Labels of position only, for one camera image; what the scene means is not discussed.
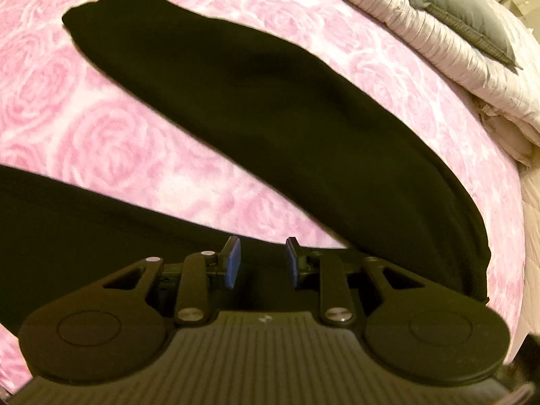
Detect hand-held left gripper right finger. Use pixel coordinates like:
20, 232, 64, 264
286, 237, 423, 326

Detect black pants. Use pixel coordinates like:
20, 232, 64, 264
0, 0, 492, 338

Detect white striped quilt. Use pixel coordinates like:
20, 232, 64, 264
287, 0, 540, 136

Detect pink floral blanket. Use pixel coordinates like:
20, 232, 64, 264
0, 0, 526, 393

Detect grey pillow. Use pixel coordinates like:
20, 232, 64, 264
390, 0, 523, 69

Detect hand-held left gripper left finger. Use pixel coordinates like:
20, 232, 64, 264
103, 236, 242, 325

